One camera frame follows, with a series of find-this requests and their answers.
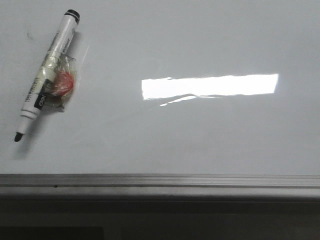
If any red magnet taped to marker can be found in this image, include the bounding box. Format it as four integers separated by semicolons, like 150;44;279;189
45;54;77;112

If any white black whiteboard marker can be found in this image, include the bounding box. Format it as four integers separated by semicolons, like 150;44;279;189
14;9;80;143

